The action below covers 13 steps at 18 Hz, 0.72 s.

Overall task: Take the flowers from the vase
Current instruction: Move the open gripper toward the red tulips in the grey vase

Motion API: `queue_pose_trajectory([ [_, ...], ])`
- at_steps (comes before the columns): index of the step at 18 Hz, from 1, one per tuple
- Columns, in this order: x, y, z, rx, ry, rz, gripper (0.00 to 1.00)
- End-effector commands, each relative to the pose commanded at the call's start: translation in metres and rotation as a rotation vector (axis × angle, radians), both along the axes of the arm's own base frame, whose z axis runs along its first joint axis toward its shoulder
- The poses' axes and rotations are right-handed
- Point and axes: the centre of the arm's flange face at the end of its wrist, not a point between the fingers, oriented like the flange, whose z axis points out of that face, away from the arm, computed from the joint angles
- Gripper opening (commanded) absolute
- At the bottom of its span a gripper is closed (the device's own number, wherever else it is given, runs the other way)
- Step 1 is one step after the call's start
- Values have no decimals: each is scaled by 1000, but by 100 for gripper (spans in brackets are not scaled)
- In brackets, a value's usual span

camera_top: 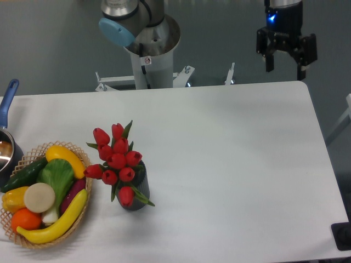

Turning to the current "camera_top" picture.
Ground yellow squash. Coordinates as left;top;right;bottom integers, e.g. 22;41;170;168
45;145;86;179

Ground beige round slice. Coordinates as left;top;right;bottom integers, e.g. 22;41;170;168
24;183;55;213

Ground blue handled saucepan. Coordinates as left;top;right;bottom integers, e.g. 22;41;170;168
1;79;24;187

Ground yellow banana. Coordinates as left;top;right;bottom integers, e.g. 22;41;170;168
16;189;88;244

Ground green cucumber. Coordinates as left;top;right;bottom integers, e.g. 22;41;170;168
1;158;48;193

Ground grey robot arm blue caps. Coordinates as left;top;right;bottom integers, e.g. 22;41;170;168
99;1;318;80

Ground orange fruit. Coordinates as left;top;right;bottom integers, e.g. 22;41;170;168
11;208;42;233

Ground green bok choy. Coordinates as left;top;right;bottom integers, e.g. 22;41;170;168
37;159;74;226

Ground white frame at right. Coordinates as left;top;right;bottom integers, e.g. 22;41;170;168
325;94;350;147

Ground black device at table edge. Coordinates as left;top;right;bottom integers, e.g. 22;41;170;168
331;222;350;251

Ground red tulip bouquet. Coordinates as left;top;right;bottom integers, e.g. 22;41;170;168
84;121;143;201

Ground purple sweet potato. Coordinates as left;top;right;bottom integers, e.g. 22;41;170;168
60;178;86;215

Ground yellow bell pepper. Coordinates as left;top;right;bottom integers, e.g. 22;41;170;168
2;186;29;214

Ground dark grey ribbed vase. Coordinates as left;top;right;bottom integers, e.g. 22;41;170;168
116;161;154;211

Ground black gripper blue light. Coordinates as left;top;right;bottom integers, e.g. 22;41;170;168
256;2;318;80

